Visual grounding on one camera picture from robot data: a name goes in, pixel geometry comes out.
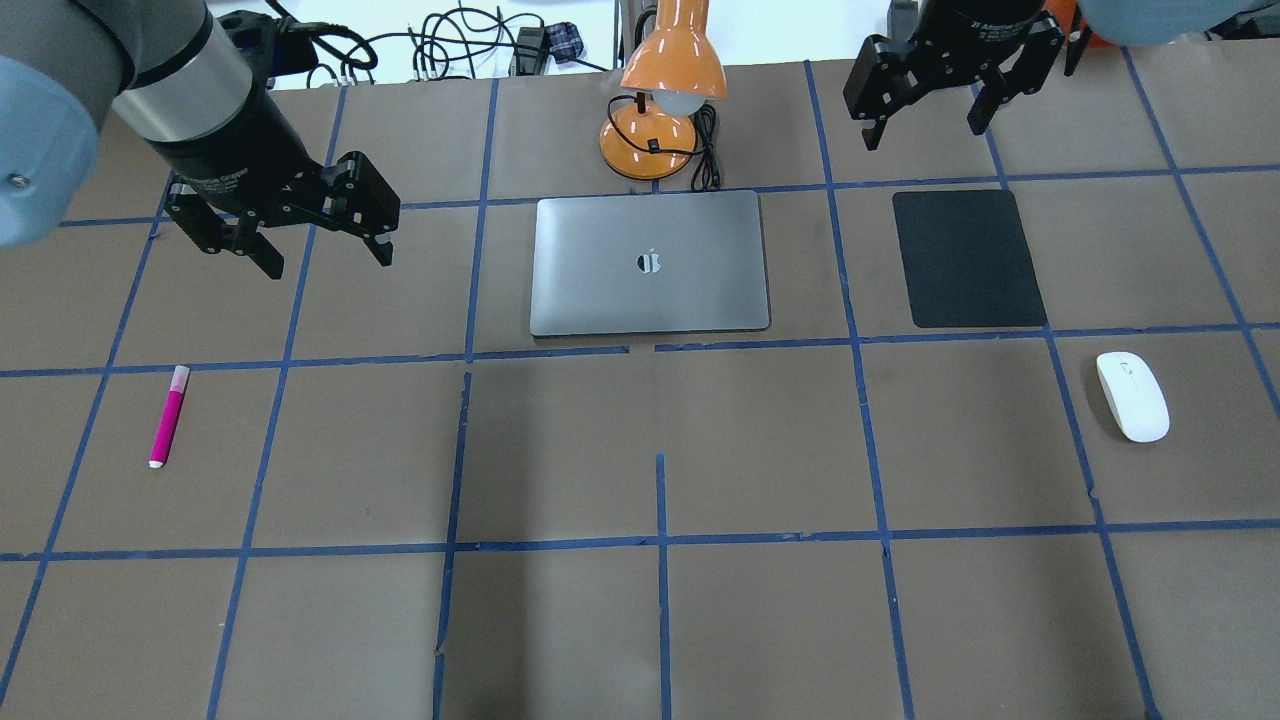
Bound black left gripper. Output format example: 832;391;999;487
148;88;401;281

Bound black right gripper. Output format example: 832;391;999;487
844;1;1065;151

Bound pink marker pen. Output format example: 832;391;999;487
148;365;189;470

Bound white computer mouse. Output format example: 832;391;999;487
1094;351;1171;443

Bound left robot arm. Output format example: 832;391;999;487
1;1;401;279

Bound black mousepad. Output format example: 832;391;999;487
892;190;1047;329

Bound black power adapter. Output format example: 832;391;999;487
508;26;550;77

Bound orange desk lamp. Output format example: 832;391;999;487
598;1;728;192

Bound silver closed laptop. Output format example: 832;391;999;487
529;190;771;337

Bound tangled black cables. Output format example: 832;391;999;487
215;0;611;86

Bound black lamp power cable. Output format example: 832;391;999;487
608;90;723;193

